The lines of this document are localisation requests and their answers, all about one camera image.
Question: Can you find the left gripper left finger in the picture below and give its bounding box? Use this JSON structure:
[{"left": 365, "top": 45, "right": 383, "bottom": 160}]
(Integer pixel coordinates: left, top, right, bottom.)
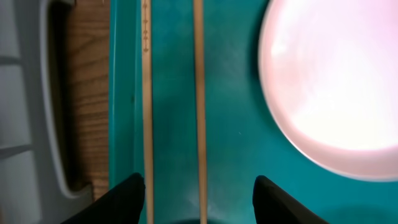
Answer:
[{"left": 62, "top": 172, "right": 146, "bottom": 224}]

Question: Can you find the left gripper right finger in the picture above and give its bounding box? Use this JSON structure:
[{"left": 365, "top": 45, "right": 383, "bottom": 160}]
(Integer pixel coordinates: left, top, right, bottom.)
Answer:
[{"left": 252, "top": 175, "right": 327, "bottom": 224}]

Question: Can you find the wooden chopstick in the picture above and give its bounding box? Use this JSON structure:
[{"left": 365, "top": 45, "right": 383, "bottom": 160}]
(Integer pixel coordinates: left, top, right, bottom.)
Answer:
[
  {"left": 193, "top": 0, "right": 208, "bottom": 224},
  {"left": 141, "top": 0, "right": 155, "bottom": 224}
]

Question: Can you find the teal serving tray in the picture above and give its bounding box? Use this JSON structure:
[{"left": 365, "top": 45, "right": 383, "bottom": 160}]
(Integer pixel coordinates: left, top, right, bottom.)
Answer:
[{"left": 109, "top": 1, "right": 397, "bottom": 223}]

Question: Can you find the grey plastic dish rack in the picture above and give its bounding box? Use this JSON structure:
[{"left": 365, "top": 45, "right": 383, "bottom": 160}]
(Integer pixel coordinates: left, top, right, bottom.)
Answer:
[{"left": 1, "top": 0, "right": 92, "bottom": 223}]

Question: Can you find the large white plate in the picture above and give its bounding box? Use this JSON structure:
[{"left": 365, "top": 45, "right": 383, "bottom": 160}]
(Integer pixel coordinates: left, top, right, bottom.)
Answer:
[{"left": 258, "top": 0, "right": 397, "bottom": 182}]

